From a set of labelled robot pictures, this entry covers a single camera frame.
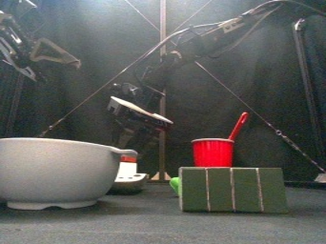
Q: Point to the thin diagonal brace rod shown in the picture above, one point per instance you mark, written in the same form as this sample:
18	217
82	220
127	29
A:
263	120
98	89

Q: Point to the black side frame bar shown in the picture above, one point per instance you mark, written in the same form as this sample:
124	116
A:
307	89

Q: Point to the red plastic cup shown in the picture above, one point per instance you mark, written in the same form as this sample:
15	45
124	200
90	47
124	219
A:
211	153

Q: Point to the vertical metal frame post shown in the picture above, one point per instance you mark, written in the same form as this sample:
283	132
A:
162	152

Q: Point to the salmon sushi toy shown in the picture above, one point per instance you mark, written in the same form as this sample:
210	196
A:
128	158

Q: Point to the white plastic bowl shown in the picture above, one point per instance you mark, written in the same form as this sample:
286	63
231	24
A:
55	171

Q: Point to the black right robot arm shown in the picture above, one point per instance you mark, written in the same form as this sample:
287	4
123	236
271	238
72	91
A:
221	33

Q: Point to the bright green toy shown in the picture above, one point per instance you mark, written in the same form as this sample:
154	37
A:
175	186

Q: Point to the green block with white stripes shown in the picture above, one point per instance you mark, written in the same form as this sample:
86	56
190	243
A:
231	189

